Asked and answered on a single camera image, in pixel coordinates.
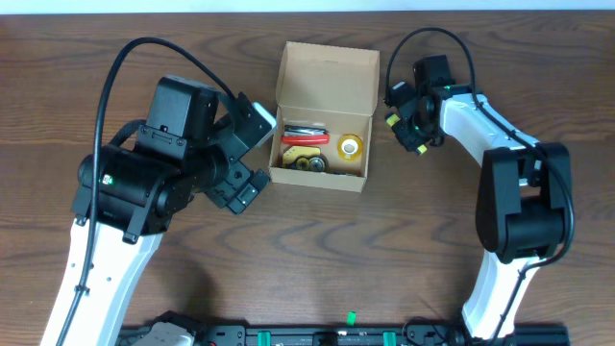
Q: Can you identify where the yellow highlighter marker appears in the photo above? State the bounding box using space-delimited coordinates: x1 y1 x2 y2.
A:
385 112 429 156

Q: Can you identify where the brown cardboard box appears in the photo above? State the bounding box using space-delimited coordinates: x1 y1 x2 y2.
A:
269 41 380 192

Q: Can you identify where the clear adhesive tape roll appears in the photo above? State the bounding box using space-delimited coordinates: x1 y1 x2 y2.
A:
337 134 363 161

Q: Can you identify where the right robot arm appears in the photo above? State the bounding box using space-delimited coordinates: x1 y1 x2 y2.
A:
384 55 571 345

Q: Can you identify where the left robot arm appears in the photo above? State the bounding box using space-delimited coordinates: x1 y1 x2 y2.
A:
41 76 277 345

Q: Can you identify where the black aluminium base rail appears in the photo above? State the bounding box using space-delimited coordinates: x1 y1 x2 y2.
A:
114 311 569 346

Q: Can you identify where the correction tape dispenser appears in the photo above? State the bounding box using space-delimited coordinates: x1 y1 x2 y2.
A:
286 156 327 173

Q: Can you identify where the yellow sticky note pad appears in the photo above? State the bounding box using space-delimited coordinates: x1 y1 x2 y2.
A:
282 145 321 166

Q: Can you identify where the small green clip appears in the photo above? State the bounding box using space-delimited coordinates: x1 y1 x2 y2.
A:
346 311 357 327

